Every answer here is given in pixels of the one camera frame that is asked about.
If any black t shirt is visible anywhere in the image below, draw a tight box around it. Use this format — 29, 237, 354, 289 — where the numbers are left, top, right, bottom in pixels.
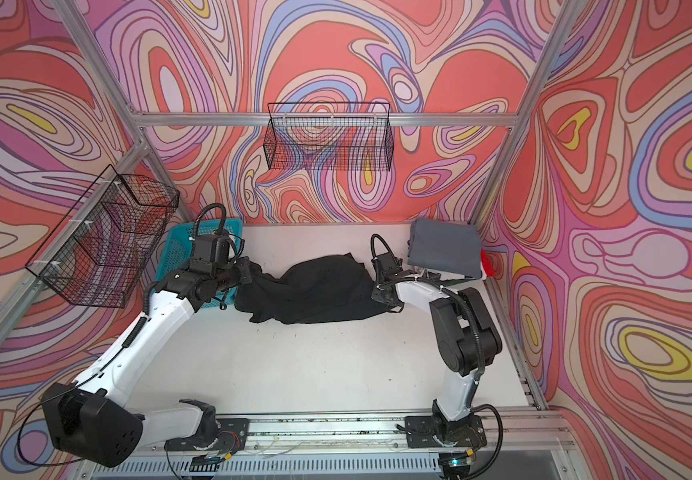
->
234, 253, 390, 325

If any teal plastic basket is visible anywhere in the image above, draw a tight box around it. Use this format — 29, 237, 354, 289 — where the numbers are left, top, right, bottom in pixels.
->
155, 218, 243, 308

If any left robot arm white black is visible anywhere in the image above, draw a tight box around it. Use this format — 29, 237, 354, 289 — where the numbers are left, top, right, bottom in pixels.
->
34, 202, 250, 467

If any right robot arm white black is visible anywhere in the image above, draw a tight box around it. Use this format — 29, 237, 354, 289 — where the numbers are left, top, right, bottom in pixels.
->
370, 233, 503, 450

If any red folded t shirt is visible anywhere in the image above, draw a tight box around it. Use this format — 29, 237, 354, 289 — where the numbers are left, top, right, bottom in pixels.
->
480, 250, 497, 278

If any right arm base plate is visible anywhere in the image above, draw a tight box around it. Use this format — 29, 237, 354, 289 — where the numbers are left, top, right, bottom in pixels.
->
396, 414, 488, 451

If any black wire basket left wall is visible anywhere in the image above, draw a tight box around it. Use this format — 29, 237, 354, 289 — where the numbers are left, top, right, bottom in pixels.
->
25, 165, 180, 308

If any black wire basket wall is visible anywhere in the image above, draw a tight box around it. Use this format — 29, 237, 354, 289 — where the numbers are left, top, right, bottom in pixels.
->
25, 165, 180, 308
263, 100, 395, 172

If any black wire basket back wall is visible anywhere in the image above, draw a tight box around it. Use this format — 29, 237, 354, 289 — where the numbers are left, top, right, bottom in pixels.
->
263, 100, 395, 172

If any aluminium frame crossbar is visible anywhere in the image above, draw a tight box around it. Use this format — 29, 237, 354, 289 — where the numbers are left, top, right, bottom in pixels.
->
132, 111, 520, 128

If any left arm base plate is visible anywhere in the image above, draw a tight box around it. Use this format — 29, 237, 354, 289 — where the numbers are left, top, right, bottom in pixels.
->
164, 418, 250, 453

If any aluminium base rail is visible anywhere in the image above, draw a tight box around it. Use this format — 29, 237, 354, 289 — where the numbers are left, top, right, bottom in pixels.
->
73, 409, 591, 479

